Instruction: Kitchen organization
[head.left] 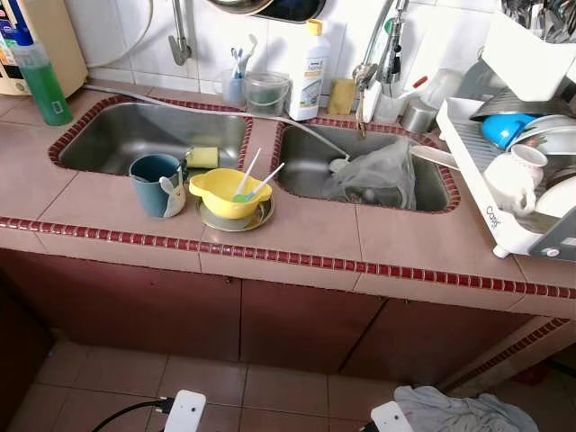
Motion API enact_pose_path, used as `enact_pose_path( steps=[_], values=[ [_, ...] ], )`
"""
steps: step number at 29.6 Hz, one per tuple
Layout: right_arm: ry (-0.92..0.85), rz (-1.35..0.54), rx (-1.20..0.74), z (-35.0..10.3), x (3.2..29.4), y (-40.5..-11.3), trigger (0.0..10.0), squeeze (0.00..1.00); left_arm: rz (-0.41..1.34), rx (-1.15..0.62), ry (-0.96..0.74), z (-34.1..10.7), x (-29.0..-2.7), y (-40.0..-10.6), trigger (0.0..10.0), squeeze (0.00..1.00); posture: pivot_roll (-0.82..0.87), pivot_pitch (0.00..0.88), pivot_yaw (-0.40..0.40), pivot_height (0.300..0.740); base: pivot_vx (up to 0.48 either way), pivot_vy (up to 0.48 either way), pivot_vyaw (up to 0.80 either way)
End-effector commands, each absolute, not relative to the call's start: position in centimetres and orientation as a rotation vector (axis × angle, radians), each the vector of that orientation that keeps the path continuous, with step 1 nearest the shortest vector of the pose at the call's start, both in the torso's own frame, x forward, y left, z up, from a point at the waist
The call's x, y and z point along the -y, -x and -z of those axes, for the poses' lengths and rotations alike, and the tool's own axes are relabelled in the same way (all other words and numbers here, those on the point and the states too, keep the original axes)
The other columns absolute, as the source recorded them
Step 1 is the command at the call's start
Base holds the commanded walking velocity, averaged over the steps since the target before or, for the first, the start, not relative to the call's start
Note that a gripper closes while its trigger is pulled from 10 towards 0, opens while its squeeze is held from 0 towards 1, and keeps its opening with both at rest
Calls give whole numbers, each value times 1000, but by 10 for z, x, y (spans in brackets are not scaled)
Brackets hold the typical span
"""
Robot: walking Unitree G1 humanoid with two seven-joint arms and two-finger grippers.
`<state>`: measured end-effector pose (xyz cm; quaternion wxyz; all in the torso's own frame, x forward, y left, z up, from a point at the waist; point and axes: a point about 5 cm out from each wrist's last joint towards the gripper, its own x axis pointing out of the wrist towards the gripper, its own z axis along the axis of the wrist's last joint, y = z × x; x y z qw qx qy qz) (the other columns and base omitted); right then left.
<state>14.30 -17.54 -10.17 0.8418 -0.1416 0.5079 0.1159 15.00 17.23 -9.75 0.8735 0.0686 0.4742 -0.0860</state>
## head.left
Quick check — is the clear plastic container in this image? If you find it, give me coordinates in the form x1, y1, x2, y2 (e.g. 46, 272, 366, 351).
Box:
417, 67, 465, 111

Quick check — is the white dish rack lid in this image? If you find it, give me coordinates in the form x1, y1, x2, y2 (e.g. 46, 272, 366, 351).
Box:
481, 13, 576, 103

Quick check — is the blue white toothbrush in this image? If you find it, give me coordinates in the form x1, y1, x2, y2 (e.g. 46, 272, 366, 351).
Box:
229, 34, 259, 80

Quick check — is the yellow green sponge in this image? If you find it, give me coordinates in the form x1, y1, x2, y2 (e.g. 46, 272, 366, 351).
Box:
185, 146, 221, 170

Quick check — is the small metal cup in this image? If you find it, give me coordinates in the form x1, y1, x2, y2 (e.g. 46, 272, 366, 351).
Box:
400, 96, 440, 135

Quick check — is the clear toothbrush cup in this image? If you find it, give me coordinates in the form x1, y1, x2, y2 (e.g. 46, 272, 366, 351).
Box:
220, 70, 249, 110

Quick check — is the metal cutlery bunch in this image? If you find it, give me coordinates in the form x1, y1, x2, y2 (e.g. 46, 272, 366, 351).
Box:
499, 0, 576, 46

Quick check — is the beige water ionizer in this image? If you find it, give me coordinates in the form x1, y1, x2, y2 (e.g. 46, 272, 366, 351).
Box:
0, 0, 89, 97

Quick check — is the dark red base cabinet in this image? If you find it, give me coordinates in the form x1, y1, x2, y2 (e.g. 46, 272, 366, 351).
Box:
0, 247, 576, 392

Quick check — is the hanging metal pan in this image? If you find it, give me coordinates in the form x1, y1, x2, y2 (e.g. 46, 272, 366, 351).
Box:
204, 0, 328, 25

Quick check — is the blue mug with white rabbit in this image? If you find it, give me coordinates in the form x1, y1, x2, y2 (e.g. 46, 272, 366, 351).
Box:
130, 153, 188, 220

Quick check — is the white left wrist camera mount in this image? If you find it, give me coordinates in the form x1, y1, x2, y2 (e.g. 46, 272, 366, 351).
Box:
164, 390, 207, 432

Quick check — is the clear plastic bag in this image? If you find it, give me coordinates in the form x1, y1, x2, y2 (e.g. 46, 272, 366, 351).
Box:
321, 136, 419, 211

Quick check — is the round metal plate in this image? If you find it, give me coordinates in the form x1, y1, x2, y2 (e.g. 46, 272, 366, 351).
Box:
197, 196, 276, 234

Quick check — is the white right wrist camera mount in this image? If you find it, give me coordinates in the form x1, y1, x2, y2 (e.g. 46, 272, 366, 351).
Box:
370, 401, 414, 432

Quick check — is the white plastic stick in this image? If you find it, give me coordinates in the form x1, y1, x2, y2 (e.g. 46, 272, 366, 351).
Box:
236, 148, 263, 201

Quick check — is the small clear plastic bucket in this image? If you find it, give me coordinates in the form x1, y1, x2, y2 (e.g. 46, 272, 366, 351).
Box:
242, 71, 293, 117

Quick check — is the stainless steel sink basin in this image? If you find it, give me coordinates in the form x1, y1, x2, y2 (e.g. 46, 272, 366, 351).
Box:
48, 95, 256, 178
272, 120, 462, 215

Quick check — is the chrome wall tap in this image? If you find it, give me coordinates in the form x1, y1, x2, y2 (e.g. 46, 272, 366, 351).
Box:
169, 0, 194, 67

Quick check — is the chrome sink faucet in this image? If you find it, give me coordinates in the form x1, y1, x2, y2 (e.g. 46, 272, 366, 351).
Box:
352, 0, 411, 138

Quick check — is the grey cloth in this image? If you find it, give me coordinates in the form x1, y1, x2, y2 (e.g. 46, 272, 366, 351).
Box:
394, 385, 539, 432

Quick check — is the white dish rack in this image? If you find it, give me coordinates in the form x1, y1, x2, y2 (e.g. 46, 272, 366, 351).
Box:
436, 96, 576, 262

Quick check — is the green dish soap bottle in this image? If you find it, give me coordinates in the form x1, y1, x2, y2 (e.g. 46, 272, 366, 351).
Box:
4, 20, 74, 128

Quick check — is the white dinner plate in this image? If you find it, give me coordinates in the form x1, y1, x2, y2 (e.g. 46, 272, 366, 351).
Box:
533, 175, 576, 221

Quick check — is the yellow plastic bowl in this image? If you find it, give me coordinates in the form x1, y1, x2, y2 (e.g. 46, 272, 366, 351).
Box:
188, 167, 274, 221

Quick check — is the white ceramic bowl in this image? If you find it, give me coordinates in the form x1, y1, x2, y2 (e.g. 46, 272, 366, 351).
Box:
511, 114, 576, 156

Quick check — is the mustard yellow sponge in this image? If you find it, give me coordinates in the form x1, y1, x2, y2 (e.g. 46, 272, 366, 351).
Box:
326, 78, 357, 116

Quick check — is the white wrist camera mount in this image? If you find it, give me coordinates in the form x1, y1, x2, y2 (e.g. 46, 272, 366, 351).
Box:
164, 390, 207, 432
370, 401, 414, 432

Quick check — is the white bottle with yellow cap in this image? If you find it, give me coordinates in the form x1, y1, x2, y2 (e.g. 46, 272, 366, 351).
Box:
287, 19, 333, 122

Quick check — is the blue bowl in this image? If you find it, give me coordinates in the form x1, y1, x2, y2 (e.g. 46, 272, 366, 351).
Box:
479, 112, 534, 150

